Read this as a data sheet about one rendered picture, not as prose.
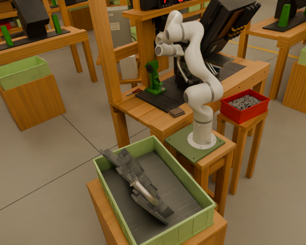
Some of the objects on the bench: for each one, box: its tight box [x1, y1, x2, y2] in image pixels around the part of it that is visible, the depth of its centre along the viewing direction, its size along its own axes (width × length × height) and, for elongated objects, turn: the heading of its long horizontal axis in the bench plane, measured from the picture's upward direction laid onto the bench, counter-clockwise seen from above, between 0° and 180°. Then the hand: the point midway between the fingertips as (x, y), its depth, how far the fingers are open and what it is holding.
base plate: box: [135, 62, 247, 113], centre depth 233 cm, size 42×110×2 cm, turn 138°
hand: (184, 51), depth 208 cm, fingers closed on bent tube, 3 cm apart
